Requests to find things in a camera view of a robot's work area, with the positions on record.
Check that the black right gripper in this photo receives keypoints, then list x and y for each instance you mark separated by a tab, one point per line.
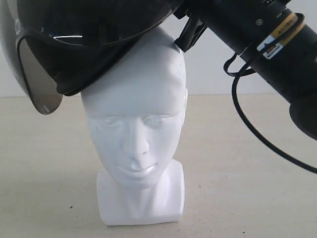
201	15

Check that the black helmet with visor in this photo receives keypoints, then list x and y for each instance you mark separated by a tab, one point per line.
57	48

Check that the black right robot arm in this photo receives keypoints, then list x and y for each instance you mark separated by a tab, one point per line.
274	41

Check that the white mannequin head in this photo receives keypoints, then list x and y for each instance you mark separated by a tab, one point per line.
135	113

